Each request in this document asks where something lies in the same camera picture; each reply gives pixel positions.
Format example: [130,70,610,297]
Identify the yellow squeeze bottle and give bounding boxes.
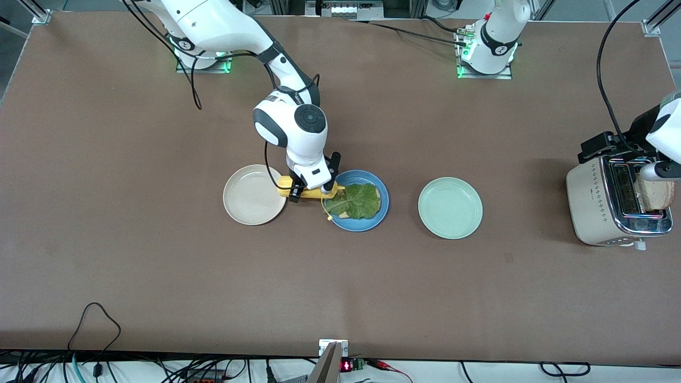
[276,176,339,220]

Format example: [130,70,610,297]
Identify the bread slice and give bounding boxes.
[636,178,676,211]
[338,186,381,219]

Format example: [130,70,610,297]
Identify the green lettuce leaf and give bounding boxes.
[325,184,379,220]

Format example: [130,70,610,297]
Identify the beige round plate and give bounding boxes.
[222,164,288,226]

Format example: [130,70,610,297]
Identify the blue round plate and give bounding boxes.
[325,170,390,232]

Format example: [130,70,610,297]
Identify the light green round plate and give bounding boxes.
[418,177,484,240]

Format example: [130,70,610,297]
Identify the cream and chrome toaster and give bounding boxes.
[566,147,674,252]

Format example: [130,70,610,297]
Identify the white power strip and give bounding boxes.
[317,0,385,20]

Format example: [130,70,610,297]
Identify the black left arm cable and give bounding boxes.
[597,0,642,155]

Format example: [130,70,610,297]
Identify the aluminium table corner bracket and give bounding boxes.
[29,0,51,24]
[641,0,681,37]

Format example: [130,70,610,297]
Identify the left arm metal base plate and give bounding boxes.
[456,28,514,80]

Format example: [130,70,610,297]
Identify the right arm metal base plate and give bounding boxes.
[176,53,235,74]

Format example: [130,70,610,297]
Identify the grey metal camera mount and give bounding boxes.
[306,339,349,383]

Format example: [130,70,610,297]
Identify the red clip wire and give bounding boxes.
[367,359,414,383]

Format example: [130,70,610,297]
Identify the black cable to arm base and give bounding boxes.
[346,16,469,47]

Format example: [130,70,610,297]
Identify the black coiled cable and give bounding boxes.
[540,362,591,377]

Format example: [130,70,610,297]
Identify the thin black looped cable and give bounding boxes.
[67,302,122,354]

